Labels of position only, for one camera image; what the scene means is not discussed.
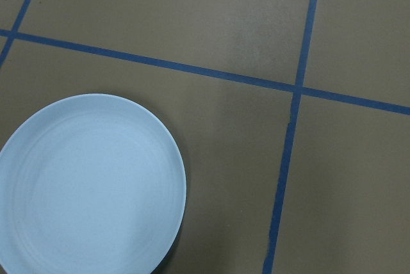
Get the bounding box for light blue plate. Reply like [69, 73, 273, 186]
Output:
[1, 93, 186, 273]

